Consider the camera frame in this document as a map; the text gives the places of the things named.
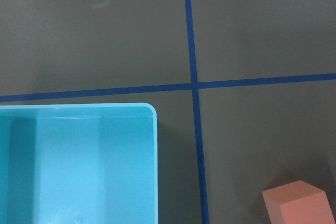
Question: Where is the orange foam block near bin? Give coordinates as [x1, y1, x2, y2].
[262, 180, 335, 223]

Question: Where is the light blue plastic bin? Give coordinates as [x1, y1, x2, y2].
[1, 103, 159, 223]

